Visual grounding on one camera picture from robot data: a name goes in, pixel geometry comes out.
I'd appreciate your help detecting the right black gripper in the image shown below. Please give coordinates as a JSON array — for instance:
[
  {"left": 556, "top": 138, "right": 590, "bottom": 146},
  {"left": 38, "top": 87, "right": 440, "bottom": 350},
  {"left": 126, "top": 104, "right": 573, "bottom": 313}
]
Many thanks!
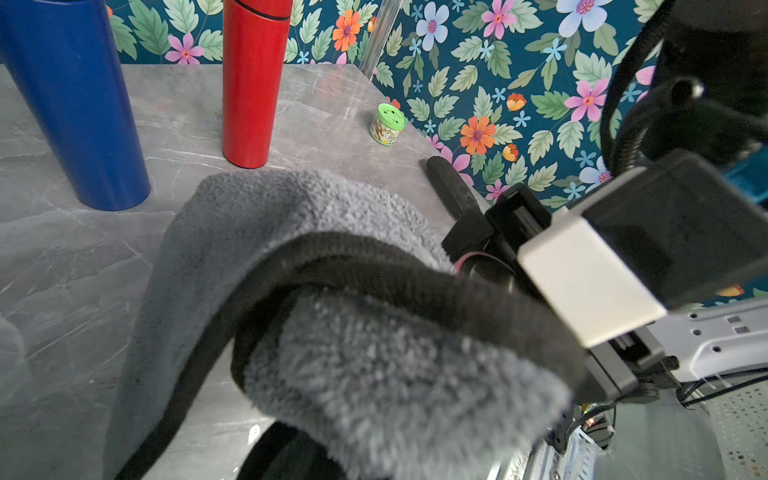
[{"left": 442, "top": 186, "right": 664, "bottom": 402}]

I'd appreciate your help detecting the green round lid container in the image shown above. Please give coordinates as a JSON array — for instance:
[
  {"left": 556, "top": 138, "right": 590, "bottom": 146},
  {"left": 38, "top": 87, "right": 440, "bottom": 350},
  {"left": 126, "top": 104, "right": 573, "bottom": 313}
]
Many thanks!
[{"left": 369, "top": 103, "right": 407, "bottom": 146}]

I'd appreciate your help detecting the pink thermos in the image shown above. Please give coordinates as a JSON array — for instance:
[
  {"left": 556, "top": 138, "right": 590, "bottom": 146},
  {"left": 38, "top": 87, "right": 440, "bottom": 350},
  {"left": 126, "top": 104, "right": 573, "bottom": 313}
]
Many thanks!
[{"left": 454, "top": 251, "right": 516, "bottom": 293}]

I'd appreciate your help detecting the red thermos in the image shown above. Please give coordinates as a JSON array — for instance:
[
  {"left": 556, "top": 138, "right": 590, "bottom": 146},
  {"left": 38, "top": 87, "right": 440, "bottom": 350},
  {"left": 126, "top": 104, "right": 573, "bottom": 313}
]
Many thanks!
[{"left": 222, "top": 0, "right": 292, "bottom": 169}]

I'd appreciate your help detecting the grey microfibre cloth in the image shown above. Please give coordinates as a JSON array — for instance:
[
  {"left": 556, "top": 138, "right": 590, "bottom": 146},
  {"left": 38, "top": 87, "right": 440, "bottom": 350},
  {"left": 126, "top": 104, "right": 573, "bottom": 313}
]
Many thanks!
[{"left": 103, "top": 171, "right": 586, "bottom": 479}]

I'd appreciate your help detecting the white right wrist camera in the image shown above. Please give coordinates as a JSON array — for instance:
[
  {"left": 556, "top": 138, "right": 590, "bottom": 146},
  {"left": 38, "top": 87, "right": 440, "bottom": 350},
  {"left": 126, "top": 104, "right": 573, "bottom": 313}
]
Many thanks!
[{"left": 517, "top": 150, "right": 767, "bottom": 348}]

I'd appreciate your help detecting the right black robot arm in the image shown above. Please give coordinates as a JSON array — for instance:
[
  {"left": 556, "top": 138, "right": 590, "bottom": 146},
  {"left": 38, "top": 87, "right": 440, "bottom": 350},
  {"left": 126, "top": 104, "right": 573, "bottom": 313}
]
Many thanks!
[{"left": 426, "top": 1, "right": 767, "bottom": 404}]

